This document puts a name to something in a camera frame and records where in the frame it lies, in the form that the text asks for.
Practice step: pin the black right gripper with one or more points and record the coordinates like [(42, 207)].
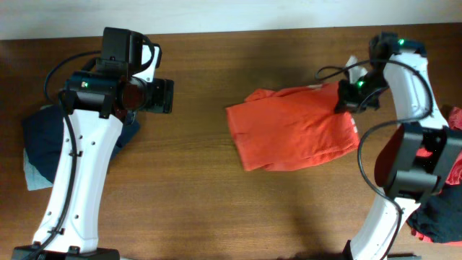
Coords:
[(343, 103)]

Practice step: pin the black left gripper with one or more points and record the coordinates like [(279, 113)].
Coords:
[(167, 95)]

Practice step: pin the orange t-shirt white print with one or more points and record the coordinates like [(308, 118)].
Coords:
[(291, 129)]

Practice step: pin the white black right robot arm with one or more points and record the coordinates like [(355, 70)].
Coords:
[(416, 161)]

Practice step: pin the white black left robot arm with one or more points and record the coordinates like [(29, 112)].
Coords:
[(96, 102)]

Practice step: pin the red patterned shirt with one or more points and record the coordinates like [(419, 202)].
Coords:
[(452, 154)]

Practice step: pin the black shirt in pile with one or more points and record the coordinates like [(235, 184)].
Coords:
[(438, 220)]

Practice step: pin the folded light blue shirt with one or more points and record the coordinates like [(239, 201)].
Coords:
[(42, 140)]

